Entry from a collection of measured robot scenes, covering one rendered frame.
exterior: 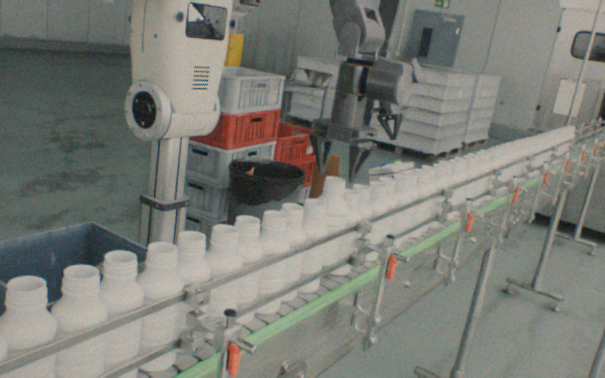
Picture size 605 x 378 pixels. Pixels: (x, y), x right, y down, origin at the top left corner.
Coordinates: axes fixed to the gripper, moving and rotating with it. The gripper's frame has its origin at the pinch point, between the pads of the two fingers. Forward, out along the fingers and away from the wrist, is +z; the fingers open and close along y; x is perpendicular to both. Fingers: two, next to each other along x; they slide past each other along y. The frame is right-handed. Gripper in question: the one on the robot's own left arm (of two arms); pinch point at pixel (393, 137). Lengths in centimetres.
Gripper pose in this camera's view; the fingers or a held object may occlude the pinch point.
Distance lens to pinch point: 172.4
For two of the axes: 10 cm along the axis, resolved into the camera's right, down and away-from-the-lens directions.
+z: 1.4, 9.9, 0.9
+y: 5.6, -1.6, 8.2
